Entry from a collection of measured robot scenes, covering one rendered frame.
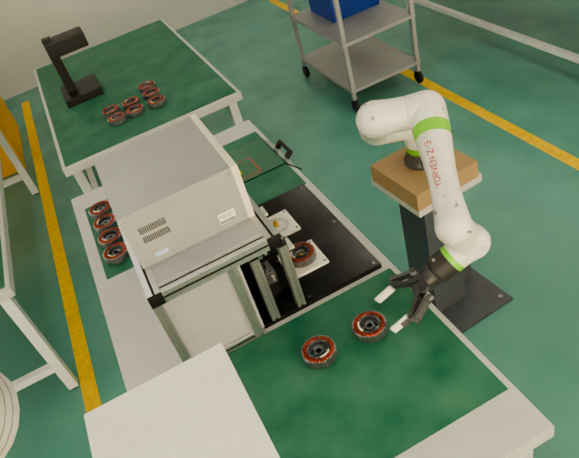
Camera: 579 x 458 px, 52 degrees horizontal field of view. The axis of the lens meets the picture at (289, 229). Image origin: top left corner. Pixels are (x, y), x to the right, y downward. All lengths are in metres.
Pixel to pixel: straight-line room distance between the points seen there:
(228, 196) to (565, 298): 1.77
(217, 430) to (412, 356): 0.77
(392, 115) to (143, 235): 0.85
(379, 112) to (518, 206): 1.74
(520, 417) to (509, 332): 1.17
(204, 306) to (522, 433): 0.97
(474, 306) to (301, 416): 1.38
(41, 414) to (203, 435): 2.11
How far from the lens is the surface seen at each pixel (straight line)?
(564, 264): 3.21
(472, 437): 1.74
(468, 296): 3.03
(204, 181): 1.82
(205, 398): 1.38
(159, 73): 4.25
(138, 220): 1.82
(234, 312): 1.97
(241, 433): 1.30
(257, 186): 2.72
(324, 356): 1.90
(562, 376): 2.78
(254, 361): 2.00
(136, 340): 2.26
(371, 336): 1.92
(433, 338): 1.93
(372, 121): 1.94
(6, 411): 1.03
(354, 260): 2.18
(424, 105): 1.94
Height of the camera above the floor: 2.26
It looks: 38 degrees down
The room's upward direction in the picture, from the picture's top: 18 degrees counter-clockwise
